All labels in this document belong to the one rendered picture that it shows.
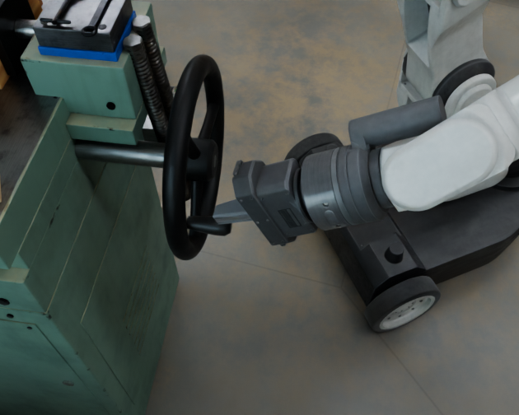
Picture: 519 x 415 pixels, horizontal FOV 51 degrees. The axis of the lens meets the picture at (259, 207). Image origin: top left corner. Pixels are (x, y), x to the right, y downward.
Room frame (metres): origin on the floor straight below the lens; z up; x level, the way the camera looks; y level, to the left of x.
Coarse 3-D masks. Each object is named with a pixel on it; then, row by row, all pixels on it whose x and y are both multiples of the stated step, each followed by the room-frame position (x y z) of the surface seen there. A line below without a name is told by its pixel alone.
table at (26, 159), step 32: (0, 96) 0.54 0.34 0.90; (32, 96) 0.54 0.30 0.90; (0, 128) 0.48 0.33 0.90; (32, 128) 0.48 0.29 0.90; (64, 128) 0.51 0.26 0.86; (96, 128) 0.51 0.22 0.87; (128, 128) 0.51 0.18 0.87; (0, 160) 0.43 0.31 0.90; (32, 160) 0.43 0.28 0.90; (32, 192) 0.40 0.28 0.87; (0, 224) 0.34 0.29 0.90; (0, 256) 0.31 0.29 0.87
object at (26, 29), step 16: (0, 0) 0.61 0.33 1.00; (16, 0) 0.64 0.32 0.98; (0, 16) 0.59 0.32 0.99; (16, 16) 0.62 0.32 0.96; (32, 16) 0.66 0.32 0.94; (0, 32) 0.58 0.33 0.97; (16, 32) 0.60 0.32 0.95; (32, 32) 0.60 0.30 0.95; (0, 48) 0.57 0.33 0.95; (16, 48) 0.60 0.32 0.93; (16, 64) 0.58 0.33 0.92
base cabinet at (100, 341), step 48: (96, 192) 0.53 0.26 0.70; (144, 192) 0.68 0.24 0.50; (96, 240) 0.48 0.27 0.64; (144, 240) 0.62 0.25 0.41; (96, 288) 0.42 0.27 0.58; (144, 288) 0.56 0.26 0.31; (0, 336) 0.33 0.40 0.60; (48, 336) 0.32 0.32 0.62; (96, 336) 0.37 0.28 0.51; (144, 336) 0.48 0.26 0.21; (0, 384) 0.34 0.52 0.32; (48, 384) 0.33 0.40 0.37; (96, 384) 0.31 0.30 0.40; (144, 384) 0.41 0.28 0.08
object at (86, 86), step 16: (32, 48) 0.56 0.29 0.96; (32, 64) 0.54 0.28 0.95; (48, 64) 0.54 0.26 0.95; (64, 64) 0.54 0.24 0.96; (80, 64) 0.53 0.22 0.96; (96, 64) 0.53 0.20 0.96; (112, 64) 0.53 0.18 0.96; (128, 64) 0.54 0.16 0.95; (32, 80) 0.54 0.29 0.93; (48, 80) 0.54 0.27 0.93; (64, 80) 0.54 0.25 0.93; (80, 80) 0.53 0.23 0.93; (96, 80) 0.53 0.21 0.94; (112, 80) 0.53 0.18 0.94; (128, 80) 0.53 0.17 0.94; (64, 96) 0.54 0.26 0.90; (80, 96) 0.53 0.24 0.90; (96, 96) 0.53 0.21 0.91; (112, 96) 0.53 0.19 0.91; (128, 96) 0.53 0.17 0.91; (80, 112) 0.54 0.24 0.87; (96, 112) 0.53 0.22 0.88; (112, 112) 0.53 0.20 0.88; (128, 112) 0.53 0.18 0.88
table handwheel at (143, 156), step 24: (192, 72) 0.52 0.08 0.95; (216, 72) 0.61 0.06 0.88; (192, 96) 0.49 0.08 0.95; (216, 96) 0.62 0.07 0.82; (192, 120) 0.46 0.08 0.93; (216, 120) 0.62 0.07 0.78; (96, 144) 0.52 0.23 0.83; (120, 144) 0.52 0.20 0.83; (144, 144) 0.52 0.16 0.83; (168, 144) 0.43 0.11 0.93; (192, 144) 0.47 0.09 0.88; (216, 144) 0.52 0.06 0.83; (168, 168) 0.41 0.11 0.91; (192, 168) 0.48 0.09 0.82; (216, 168) 0.51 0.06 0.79; (168, 192) 0.39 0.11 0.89; (192, 192) 0.47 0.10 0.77; (216, 192) 0.54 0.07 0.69; (168, 216) 0.37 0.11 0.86; (192, 216) 0.45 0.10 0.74; (168, 240) 0.37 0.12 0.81; (192, 240) 0.42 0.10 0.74
